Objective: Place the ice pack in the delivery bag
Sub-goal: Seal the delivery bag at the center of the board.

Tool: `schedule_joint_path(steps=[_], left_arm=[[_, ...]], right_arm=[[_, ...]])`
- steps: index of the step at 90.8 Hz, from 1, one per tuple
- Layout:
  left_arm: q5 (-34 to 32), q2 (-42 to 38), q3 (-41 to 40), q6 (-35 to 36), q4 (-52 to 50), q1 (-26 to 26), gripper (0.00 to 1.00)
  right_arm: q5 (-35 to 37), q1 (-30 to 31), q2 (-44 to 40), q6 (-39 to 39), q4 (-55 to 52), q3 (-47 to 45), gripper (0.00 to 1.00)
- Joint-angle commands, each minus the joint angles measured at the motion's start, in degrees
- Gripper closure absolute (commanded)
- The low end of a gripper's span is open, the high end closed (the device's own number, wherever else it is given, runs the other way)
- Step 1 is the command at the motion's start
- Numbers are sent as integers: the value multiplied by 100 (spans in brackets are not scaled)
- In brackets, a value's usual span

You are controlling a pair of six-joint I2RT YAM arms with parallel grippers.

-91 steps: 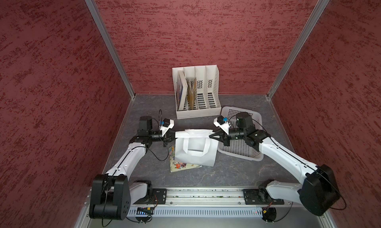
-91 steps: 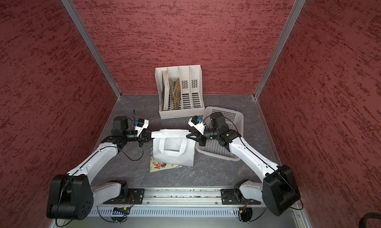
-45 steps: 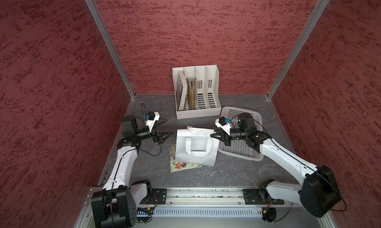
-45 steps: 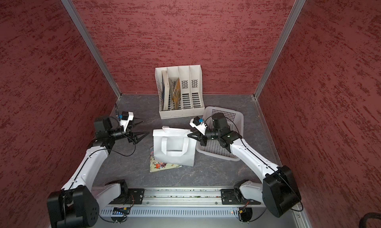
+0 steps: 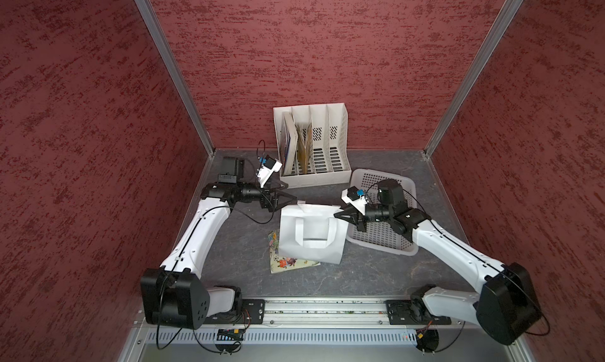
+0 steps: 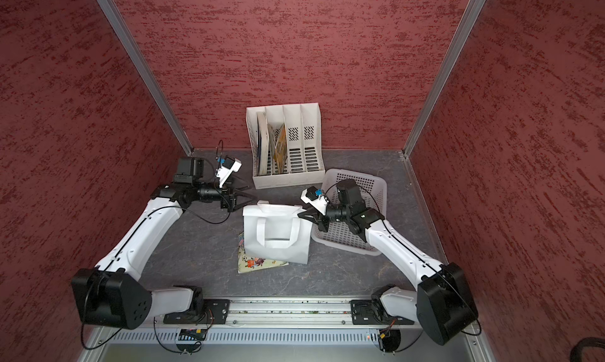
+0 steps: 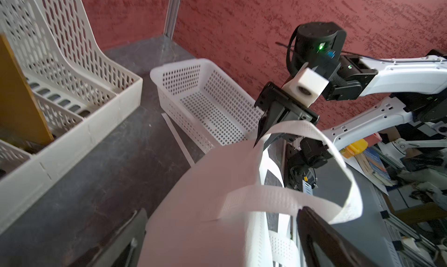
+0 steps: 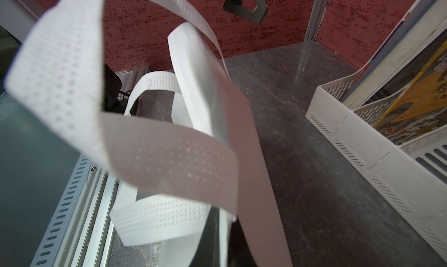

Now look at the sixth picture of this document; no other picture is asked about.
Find white insulated delivery bag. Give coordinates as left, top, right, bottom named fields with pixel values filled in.
left=243, top=201, right=313, bottom=264

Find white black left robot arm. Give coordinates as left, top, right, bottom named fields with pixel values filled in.
left=71, top=156, right=254, bottom=330

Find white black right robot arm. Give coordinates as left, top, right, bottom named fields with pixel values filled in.
left=299, top=178, right=479, bottom=346

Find white perforated plastic basket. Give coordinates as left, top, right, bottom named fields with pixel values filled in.
left=311, top=169, right=388, bottom=256

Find yellow brown book in organizer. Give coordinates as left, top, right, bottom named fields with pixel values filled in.
left=268, top=124, right=288, bottom=175

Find colourful picture book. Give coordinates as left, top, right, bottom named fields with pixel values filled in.
left=237, top=233, right=288, bottom=275

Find white perforated file organizer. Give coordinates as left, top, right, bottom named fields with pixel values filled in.
left=246, top=103, right=326, bottom=190

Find white book in organizer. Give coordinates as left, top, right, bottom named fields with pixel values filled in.
left=257, top=111, right=270, bottom=176

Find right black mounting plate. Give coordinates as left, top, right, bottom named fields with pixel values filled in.
left=350, top=299, right=414, bottom=326

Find black mounting plate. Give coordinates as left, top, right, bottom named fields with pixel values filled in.
left=162, top=299, right=231, bottom=326
left=350, top=299, right=414, bottom=326

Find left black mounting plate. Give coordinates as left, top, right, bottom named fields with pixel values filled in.
left=162, top=299, right=231, bottom=326

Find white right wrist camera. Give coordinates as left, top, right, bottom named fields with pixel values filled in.
left=301, top=186, right=329, bottom=215

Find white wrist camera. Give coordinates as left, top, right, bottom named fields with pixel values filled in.
left=216, top=156, right=242, bottom=188
left=301, top=186, right=329, bottom=215

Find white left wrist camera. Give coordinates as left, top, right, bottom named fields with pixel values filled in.
left=216, top=156, right=242, bottom=188

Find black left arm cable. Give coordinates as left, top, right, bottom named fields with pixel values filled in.
left=79, top=139, right=233, bottom=351

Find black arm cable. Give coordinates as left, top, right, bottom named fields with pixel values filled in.
left=323, top=178, right=483, bottom=353
left=79, top=139, right=233, bottom=351

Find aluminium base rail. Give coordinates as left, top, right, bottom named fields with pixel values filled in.
left=120, top=295, right=481, bottom=329

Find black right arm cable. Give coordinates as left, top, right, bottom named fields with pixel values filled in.
left=323, top=178, right=483, bottom=353

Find aluminium left corner post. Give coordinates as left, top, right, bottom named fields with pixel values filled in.
left=96, top=0, right=194, bottom=155

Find aluminium corner post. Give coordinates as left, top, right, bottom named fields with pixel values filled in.
left=403, top=0, right=487, bottom=160
left=96, top=0, right=194, bottom=155

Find white slotted cable duct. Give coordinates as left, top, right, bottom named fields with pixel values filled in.
left=111, top=328, right=380, bottom=346

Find aluminium right corner post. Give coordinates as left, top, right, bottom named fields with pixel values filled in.
left=403, top=0, right=487, bottom=160

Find black corrugated hose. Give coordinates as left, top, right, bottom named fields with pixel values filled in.
left=569, top=337, right=605, bottom=362

